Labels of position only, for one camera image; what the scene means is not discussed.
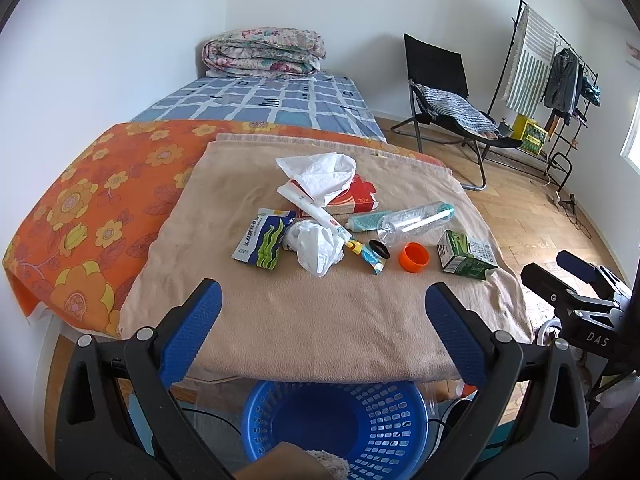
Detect green white milk carton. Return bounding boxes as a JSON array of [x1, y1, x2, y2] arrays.
[[436, 230, 498, 281]]

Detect orange plastic cap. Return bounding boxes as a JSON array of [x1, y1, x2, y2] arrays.
[[398, 242, 431, 273]]

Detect blue seaweed soup packet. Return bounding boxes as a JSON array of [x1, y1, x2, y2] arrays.
[[231, 208, 296, 270]]

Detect clear plastic bottle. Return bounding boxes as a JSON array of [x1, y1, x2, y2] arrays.
[[378, 202, 456, 247]]

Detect white wet wipe packet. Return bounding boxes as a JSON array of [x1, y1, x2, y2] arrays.
[[278, 182, 386, 274]]

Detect teal cream tube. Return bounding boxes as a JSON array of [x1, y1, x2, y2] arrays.
[[345, 210, 390, 233]]

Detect red cardboard box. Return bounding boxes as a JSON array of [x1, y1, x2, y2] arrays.
[[326, 174, 378, 216]]

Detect large white tissue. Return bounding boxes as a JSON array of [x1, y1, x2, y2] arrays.
[[276, 152, 357, 207]]

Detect blue plastic basket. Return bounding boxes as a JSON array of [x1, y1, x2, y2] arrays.
[[241, 382, 428, 479]]

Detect orange floral sheet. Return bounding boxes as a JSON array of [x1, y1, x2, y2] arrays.
[[2, 119, 440, 338]]

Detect black clothes rack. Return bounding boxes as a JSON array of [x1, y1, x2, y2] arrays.
[[485, 0, 601, 191]]

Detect yellow crate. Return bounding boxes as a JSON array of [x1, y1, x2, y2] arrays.
[[512, 114, 548, 156]]

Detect teal hanging garment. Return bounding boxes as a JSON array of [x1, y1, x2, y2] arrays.
[[580, 76, 601, 107]]

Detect dark hanging jacket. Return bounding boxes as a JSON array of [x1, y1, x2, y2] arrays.
[[542, 49, 582, 125]]

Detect beige blanket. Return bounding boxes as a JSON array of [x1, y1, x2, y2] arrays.
[[118, 133, 533, 382]]

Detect black white chair cushion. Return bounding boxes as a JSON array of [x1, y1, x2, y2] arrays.
[[413, 84, 499, 140]]

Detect black folding chair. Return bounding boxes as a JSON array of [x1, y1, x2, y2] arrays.
[[390, 34, 522, 192]]

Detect striped hanging towel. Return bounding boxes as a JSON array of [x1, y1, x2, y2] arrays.
[[503, 4, 559, 118]]

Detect blue checked mattress cover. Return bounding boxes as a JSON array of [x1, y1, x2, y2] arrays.
[[134, 73, 386, 142]]

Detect folded floral quilt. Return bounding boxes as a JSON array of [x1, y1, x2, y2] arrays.
[[201, 27, 326, 77]]

